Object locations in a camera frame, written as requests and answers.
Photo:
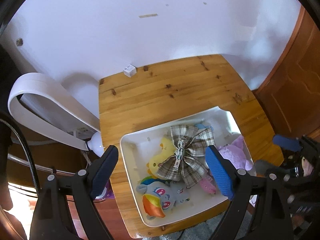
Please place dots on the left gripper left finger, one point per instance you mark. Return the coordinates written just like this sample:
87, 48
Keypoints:
86, 186

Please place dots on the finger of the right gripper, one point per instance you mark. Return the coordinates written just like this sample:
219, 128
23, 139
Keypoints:
287, 143

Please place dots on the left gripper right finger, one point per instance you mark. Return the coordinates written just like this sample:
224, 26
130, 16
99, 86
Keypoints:
236, 186

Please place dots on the pink tissue packet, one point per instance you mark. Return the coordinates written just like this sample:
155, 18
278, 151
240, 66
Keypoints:
207, 183

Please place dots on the purple plush toy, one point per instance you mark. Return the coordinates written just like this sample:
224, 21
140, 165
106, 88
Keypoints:
234, 152

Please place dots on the plaid fabric bow clip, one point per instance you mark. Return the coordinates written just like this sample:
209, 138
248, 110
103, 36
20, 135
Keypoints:
190, 145

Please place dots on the blue rainbow pony plush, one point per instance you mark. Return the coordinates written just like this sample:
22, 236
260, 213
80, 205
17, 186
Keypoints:
160, 196

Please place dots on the yellow plush toy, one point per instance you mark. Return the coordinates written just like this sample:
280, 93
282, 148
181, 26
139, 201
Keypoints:
167, 150

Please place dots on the white dog plush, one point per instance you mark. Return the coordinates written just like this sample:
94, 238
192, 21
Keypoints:
203, 126

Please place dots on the white round lamp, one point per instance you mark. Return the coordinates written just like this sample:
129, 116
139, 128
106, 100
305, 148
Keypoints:
95, 144

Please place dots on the wooden door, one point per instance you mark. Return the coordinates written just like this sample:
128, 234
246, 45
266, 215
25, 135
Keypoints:
290, 93

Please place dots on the grey fluffy rug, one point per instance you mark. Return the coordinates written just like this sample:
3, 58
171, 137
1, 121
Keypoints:
204, 230

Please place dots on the white plastic tray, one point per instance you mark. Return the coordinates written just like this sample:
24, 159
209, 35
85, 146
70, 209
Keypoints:
138, 147

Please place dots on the wooden table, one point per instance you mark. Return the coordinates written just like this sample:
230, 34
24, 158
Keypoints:
170, 90

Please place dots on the white curved fan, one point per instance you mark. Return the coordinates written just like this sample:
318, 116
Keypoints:
43, 105

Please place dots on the small white box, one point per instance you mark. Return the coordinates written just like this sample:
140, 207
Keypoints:
130, 71

